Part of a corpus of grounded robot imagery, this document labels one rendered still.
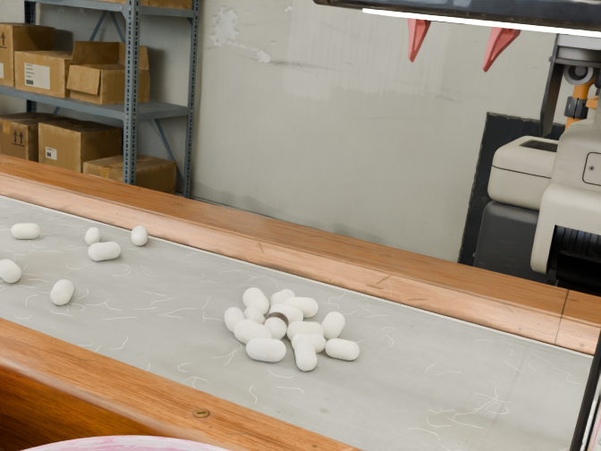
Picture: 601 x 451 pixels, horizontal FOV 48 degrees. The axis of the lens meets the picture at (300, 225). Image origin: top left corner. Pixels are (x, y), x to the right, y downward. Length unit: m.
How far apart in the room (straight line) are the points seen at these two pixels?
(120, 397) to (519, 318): 0.42
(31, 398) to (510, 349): 0.44
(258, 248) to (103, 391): 0.37
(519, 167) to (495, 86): 1.21
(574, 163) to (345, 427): 0.77
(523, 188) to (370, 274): 0.75
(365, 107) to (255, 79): 0.55
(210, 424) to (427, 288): 0.36
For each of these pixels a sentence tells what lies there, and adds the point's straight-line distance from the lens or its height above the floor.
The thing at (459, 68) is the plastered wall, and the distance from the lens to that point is 2.70.
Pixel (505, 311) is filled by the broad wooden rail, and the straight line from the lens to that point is 0.75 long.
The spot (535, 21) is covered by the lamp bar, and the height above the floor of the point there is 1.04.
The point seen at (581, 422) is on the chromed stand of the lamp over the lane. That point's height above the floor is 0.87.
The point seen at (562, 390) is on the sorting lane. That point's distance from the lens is 0.66.
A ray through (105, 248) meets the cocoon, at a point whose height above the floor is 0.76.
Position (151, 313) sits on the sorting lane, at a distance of 0.68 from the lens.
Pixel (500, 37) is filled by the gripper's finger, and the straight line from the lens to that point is 0.89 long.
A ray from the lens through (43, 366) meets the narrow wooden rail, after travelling 0.55.
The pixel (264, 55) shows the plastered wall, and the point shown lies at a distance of 3.06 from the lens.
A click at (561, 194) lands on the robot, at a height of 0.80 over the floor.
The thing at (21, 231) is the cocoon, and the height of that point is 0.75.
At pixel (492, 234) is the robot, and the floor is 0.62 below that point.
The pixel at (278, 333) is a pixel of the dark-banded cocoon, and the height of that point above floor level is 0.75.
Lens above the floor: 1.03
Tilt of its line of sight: 17 degrees down
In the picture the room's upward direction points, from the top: 6 degrees clockwise
